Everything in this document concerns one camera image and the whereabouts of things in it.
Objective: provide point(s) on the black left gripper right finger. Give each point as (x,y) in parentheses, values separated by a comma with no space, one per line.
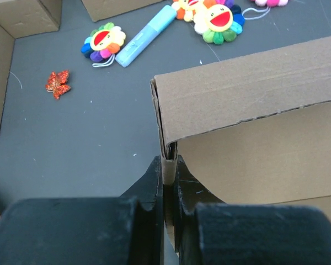
(210,231)

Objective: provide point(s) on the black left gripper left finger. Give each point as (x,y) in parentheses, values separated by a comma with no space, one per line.
(128,229)

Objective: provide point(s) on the brown cardboard box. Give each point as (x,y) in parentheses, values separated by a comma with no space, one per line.
(253,130)

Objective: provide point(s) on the stacked cardboard box bottom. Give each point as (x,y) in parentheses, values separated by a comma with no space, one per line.
(103,9)

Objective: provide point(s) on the folded cardboard box back left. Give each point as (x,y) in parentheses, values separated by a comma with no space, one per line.
(21,18)

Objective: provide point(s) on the orange glitter leaf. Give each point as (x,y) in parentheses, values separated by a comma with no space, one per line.
(57,83)

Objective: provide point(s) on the blue flower plush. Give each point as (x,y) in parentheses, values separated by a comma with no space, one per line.
(103,44)

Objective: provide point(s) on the rainbow flower plush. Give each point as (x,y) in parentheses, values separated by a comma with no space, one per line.
(220,23)

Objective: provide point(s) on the light blue tube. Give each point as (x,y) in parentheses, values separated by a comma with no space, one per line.
(146,35)

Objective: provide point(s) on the orange flower plush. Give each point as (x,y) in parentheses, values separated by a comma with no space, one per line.
(186,9)

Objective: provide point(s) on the pink flower plush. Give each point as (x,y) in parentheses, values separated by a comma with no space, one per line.
(263,7)

